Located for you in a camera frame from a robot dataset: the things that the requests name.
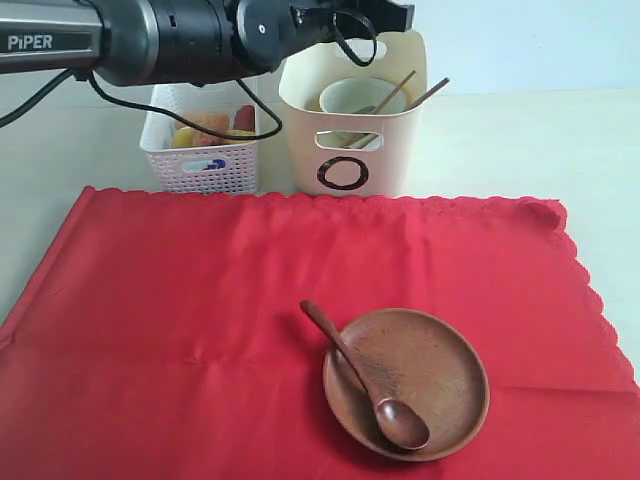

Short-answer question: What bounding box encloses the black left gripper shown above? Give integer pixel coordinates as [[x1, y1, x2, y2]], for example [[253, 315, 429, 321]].
[[289, 0, 415, 46]]

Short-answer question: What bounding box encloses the pale green ceramic bowl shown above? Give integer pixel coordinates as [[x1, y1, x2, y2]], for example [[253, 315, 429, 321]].
[[319, 77, 408, 146]]

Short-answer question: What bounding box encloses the red sausage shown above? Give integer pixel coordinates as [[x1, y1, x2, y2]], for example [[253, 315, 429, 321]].
[[233, 104, 255, 132]]

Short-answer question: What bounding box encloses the yellow cheese wedge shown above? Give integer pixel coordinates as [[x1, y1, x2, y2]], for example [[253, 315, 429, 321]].
[[222, 130, 255, 145]]

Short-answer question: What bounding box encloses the breaded fried chicken piece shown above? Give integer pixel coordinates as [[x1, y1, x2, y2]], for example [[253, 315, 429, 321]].
[[183, 111, 230, 147]]

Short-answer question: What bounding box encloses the wooden chopstick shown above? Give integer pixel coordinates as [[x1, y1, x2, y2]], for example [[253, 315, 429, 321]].
[[346, 77, 451, 149], [338, 70, 416, 115]]

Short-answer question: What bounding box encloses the yellow lemon with sticker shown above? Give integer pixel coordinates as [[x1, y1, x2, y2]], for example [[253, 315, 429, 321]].
[[171, 126, 196, 149]]

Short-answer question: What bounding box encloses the blue white milk carton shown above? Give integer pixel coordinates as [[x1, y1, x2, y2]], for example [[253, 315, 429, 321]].
[[182, 158, 227, 173]]

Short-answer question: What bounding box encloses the round wooden plate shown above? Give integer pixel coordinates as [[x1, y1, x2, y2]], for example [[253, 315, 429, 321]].
[[323, 308, 490, 462]]

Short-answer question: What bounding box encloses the wooden spoon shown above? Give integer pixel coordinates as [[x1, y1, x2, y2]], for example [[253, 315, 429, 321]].
[[300, 300, 430, 451]]

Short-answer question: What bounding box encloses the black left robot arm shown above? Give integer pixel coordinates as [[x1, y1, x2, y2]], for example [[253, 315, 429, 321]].
[[1, 0, 414, 87]]

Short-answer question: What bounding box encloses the cream plastic bin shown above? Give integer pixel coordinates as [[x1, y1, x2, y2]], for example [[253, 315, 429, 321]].
[[279, 30, 427, 197]]

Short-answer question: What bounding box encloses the white perforated plastic basket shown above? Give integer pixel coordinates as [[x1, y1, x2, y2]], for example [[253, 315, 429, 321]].
[[139, 83, 259, 194]]

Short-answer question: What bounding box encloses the red scalloped tablecloth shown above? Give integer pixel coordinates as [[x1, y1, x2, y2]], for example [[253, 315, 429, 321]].
[[1, 187, 639, 479]]

